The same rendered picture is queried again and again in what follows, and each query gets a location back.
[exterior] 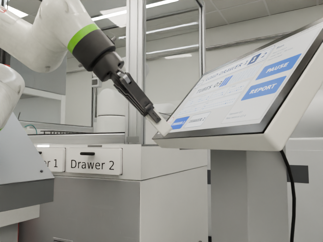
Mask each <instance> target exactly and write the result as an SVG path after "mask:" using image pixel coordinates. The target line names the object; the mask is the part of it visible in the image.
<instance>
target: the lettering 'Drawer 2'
mask: <svg viewBox="0 0 323 242"><path fill-rule="evenodd" d="M72 161H75V160H71V168H75V167H76V161H75V167H72ZM110 162H112V163H113V165H114V162H113V161H110ZM82 163H85V162H82ZM87 164H88V163H87ZM96 164H99V165H95V168H96V169H98V168H97V167H96V166H100V163H96ZM113 165H112V166H113ZM89 166H91V168H92V169H93V166H94V163H93V166H92V164H91V162H90V165H89V164H88V168H89V169H90V167H89ZM112 166H111V167H112ZM111 167H110V168H109V169H110V170H114V169H111ZM82 168H83V165H82ZM84 168H86V163H85V167H84ZM84 168H83V169H84ZM99 169H100V168H99Z"/></svg>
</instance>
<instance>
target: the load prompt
mask: <svg viewBox="0 0 323 242"><path fill-rule="evenodd" d="M275 46H276V45H275ZM275 46H272V47H270V48H268V49H265V50H263V51H261V52H259V53H257V54H254V55H252V56H250V57H248V58H245V59H243V60H241V61H239V62H236V63H234V64H232V65H230V66H227V67H225V68H223V69H221V70H218V71H216V72H214V73H212V74H209V76H208V77H207V78H206V79H205V81H204V82H203V83H202V84H201V85H203V84H206V83H208V82H211V81H213V80H216V79H218V78H221V77H223V76H226V75H228V74H231V73H234V72H236V71H239V70H241V69H244V68H246V67H249V66H251V65H253V64H256V63H258V62H261V61H264V60H266V58H267V57H268V56H269V54H270V53H271V51H272V50H273V48H274V47H275Z"/></svg>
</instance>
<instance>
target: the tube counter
mask: <svg viewBox="0 0 323 242"><path fill-rule="evenodd" d="M261 65H262V63H261V64H259V65H256V66H254V67H251V68H248V69H246V70H243V71H241V72H238V73H235V74H233V75H230V76H228V77H226V78H223V79H220V80H218V81H217V83H216V84H215V85H214V86H213V88H212V89H211V91H212V90H214V89H217V88H220V87H223V86H226V85H229V84H232V83H235V82H238V81H241V80H244V79H247V78H250V77H253V76H254V75H255V73H256V72H257V71H258V69H259V68H260V67H261Z"/></svg>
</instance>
